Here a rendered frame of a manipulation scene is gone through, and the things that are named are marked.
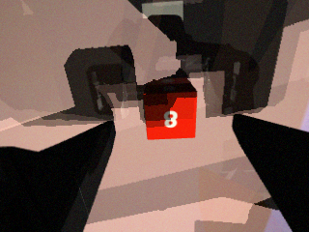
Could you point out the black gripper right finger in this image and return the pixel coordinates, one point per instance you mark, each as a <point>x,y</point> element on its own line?
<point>280,156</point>

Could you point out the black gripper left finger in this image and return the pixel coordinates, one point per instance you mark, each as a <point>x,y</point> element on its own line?
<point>58,185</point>

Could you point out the red block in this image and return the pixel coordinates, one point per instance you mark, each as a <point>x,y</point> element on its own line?
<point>170,111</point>

